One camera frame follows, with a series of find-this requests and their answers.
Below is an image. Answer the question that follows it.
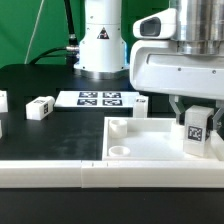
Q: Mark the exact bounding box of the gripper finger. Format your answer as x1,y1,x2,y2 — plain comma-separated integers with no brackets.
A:
211,100,224,131

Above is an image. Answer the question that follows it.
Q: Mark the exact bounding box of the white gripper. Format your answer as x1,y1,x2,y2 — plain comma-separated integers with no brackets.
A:
129,40,224,124

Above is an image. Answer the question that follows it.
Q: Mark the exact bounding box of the white square tabletop part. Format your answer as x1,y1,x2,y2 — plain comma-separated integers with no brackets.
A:
102,117,224,162

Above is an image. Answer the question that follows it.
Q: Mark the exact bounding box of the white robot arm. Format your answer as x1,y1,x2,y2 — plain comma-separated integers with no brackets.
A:
74,0,224,129

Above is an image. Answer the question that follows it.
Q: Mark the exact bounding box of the white marker plate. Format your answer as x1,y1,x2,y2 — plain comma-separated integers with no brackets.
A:
55,91,139,108

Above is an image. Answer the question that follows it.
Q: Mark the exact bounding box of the white front obstacle bar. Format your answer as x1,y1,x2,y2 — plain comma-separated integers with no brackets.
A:
0,160,224,188

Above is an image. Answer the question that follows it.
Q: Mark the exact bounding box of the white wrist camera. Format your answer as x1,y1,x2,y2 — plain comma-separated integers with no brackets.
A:
133,8,177,39

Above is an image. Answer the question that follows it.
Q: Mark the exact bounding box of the black thick cable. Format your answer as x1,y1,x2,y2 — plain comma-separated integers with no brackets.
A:
28,0,81,65

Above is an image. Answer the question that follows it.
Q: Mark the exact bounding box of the thin white cable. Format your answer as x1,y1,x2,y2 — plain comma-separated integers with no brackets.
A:
24,0,45,65

